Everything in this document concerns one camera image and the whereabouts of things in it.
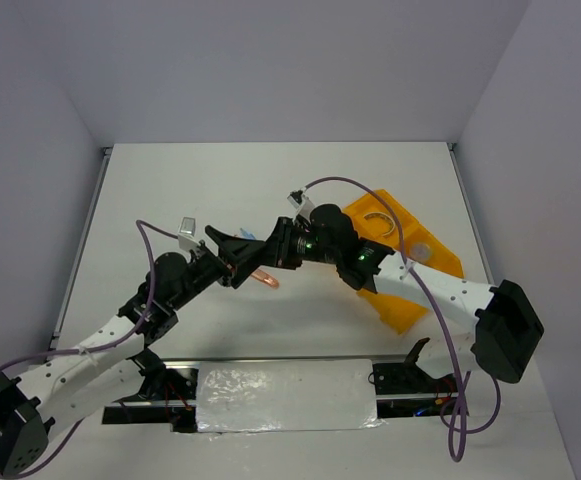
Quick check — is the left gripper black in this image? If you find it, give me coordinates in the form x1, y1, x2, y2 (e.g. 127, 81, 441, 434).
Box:
170, 225, 264, 310

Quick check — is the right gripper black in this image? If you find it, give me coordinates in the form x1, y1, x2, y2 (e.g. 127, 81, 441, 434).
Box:
247, 216, 340, 270

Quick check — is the blue highlighter pen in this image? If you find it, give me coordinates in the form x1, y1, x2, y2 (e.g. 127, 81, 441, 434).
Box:
240, 228, 256, 240

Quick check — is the clear tape roll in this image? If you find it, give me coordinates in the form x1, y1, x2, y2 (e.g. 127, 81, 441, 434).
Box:
363, 211, 396, 238

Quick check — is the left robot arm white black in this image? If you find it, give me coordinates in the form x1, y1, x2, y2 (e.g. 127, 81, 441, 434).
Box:
0, 227, 268, 479

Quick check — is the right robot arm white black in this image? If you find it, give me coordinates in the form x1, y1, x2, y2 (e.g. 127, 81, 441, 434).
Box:
249, 204, 544, 384

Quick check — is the yellow plastic compartment bin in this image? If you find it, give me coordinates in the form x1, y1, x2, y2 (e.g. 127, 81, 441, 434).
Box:
342, 188, 467, 335

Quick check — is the silver foil covered panel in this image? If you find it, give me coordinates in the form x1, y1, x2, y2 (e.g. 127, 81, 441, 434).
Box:
196, 359, 381, 433

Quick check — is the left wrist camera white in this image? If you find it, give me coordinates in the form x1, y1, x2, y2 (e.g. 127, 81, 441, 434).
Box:
176, 217, 204, 260

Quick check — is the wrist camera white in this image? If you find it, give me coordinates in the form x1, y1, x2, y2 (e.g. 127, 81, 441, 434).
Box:
287, 189, 315, 223
176, 217, 204, 260

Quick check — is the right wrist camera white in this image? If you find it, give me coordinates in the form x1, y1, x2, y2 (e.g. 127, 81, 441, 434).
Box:
287, 189, 315, 223

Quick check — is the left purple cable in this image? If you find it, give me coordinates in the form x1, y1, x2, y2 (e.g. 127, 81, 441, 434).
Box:
0, 219, 181, 474

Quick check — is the black metal base rail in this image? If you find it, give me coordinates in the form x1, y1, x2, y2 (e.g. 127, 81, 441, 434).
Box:
102, 355, 458, 434

